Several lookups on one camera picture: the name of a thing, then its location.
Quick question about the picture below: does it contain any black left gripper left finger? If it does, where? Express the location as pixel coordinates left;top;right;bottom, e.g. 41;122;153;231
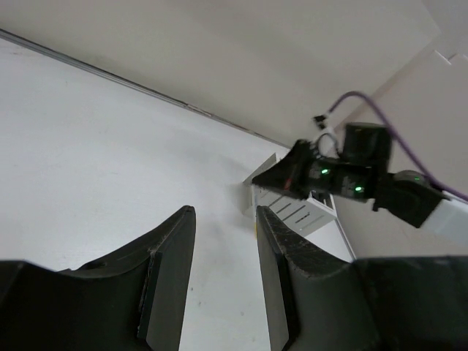
1;205;196;350

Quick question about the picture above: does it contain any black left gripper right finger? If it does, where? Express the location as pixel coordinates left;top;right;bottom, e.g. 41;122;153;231
256;206;467;350

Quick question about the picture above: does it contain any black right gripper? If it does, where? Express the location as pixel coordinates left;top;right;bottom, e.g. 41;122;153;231
252;123;393;202

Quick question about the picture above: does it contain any white mesh desk organizer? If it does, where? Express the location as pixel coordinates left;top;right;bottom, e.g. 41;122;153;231
242;153;337;237

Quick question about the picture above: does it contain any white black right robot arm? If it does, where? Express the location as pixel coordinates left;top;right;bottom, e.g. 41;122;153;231
252;123;467;257

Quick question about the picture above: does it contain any white pen orange cap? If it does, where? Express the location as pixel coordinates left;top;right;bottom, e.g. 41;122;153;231
252;194;257;240

